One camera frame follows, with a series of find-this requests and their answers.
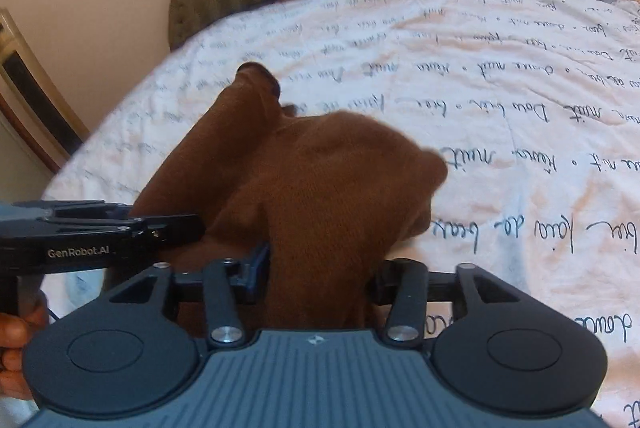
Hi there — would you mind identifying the white script-printed blanket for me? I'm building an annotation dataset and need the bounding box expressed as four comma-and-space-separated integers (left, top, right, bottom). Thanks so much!
40, 0, 640, 428

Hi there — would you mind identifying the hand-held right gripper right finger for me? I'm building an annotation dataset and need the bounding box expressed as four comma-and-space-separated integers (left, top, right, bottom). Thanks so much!
369, 258, 529, 350

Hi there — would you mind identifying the gold standing air conditioner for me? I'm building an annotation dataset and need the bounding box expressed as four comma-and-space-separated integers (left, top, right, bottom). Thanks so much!
0, 8, 90, 174

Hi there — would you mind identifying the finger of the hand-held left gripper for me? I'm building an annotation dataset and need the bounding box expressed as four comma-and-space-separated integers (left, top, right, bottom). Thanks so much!
131, 213, 206, 250
52, 201, 135, 220

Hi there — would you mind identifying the person's left hand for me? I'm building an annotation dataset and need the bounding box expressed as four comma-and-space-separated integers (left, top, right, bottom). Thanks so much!
0, 297, 51, 403

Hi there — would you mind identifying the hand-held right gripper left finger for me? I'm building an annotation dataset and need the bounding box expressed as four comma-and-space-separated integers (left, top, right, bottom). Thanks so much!
106, 242, 273, 350

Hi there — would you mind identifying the brown knit garment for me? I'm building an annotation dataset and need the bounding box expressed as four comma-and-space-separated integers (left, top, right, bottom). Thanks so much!
102, 62, 449, 340

